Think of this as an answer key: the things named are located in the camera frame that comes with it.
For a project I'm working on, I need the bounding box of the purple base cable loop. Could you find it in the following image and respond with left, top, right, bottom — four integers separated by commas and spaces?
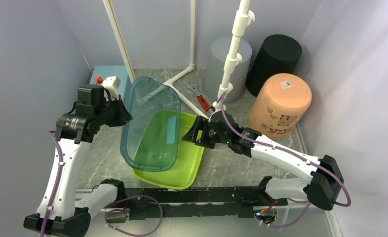
104, 195, 164, 237

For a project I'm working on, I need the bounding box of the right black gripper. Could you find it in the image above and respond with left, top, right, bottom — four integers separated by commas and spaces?
182, 116, 230, 149

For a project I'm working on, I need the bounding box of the black plastic bucket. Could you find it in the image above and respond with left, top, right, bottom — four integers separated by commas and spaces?
245, 34, 302, 97

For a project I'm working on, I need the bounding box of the white PVC pipe frame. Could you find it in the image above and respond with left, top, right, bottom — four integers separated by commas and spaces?
103, 0, 255, 118

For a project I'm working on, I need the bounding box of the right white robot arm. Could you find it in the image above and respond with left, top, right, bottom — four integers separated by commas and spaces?
182, 111, 350, 211

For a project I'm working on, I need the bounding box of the orange plastic bucket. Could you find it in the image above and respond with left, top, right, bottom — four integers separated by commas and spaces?
249, 73, 312, 139

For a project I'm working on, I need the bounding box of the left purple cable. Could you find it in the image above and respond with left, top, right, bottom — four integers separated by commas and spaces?
39, 130, 65, 237

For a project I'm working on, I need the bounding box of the clear teal plastic tub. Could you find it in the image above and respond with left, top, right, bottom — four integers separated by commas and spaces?
120, 77, 181, 172

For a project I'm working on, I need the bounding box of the red handled adjustable wrench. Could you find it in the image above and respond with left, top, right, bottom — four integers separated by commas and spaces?
186, 82, 214, 115

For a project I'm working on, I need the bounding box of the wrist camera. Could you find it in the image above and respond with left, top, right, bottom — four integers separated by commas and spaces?
208, 101, 226, 122
94, 76, 121, 100

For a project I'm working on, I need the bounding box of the grey plastic bucket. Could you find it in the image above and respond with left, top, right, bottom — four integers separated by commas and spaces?
201, 37, 253, 104

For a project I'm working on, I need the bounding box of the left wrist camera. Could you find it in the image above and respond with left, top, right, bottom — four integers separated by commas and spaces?
94, 76, 121, 100

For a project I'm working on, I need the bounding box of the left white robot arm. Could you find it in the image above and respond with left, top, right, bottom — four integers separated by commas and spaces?
23, 84, 132, 237

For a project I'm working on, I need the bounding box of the blue plastic basket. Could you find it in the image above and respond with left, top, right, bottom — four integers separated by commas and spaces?
89, 66, 132, 106

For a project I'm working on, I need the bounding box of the green plastic tray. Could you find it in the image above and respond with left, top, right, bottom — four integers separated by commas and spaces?
132, 110, 205, 191

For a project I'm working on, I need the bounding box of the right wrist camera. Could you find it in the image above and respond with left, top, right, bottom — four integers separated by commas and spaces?
208, 101, 226, 122

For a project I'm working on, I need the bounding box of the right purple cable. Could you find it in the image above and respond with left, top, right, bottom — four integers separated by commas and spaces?
216, 92, 351, 208

